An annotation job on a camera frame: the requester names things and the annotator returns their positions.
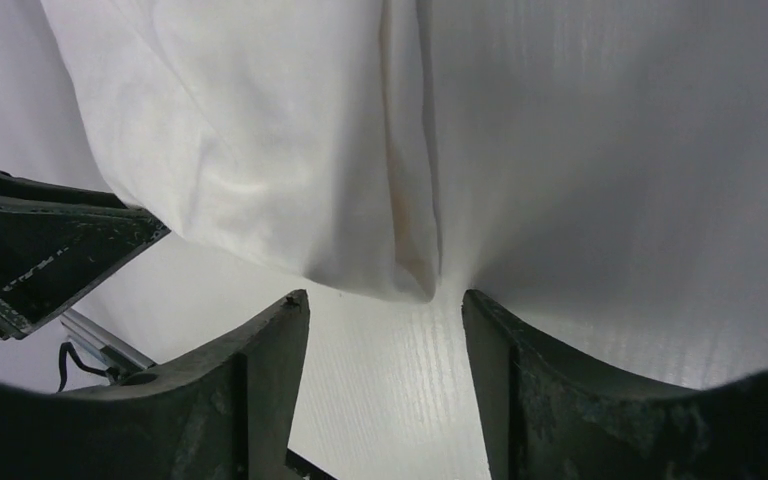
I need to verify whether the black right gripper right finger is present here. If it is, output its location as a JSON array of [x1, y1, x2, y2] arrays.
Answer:
[[462, 290, 768, 479]]

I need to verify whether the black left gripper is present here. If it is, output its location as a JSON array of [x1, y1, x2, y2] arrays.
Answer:
[[0, 171, 169, 340]]

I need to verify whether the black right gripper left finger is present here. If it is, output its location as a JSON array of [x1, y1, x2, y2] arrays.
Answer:
[[0, 290, 310, 479]]

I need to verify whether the white t shirt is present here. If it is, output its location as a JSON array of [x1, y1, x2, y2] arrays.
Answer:
[[43, 1, 440, 302]]

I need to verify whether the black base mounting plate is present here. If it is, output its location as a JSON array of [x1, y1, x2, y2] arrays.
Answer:
[[285, 449, 336, 480]]

